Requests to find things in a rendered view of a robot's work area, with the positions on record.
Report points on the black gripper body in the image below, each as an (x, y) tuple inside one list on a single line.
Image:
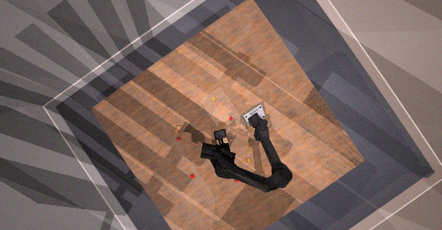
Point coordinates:
[(219, 135)]

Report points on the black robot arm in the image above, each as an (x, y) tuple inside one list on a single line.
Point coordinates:
[(223, 161)]

